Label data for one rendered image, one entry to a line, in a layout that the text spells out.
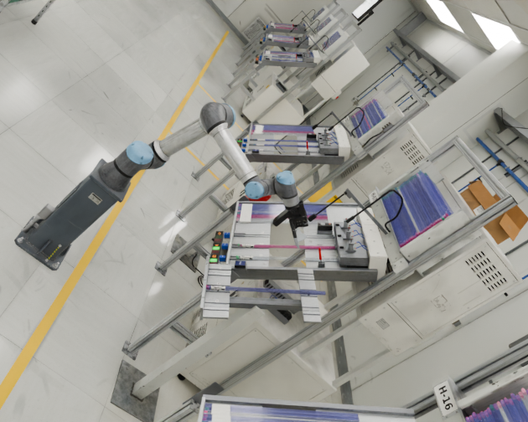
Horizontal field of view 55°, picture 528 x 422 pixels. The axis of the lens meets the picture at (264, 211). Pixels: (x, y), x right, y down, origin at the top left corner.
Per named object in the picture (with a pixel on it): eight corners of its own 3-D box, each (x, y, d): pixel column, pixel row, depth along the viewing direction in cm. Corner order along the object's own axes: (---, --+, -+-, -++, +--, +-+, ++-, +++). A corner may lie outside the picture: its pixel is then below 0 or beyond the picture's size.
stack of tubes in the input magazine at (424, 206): (399, 246, 232) (450, 213, 223) (380, 198, 277) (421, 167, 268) (415, 264, 236) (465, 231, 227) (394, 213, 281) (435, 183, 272)
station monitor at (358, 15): (354, 21, 631) (381, -3, 617) (349, 15, 682) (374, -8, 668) (361, 29, 635) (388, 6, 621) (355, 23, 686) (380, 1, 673)
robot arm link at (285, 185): (276, 171, 229) (294, 168, 226) (282, 192, 234) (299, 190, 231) (271, 178, 222) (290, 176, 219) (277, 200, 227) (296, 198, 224)
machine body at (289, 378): (170, 378, 271) (255, 319, 251) (191, 296, 333) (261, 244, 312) (252, 440, 293) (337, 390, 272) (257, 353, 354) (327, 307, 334)
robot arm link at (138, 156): (111, 156, 232) (130, 137, 228) (127, 156, 245) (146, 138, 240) (125, 177, 231) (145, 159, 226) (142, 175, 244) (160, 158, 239)
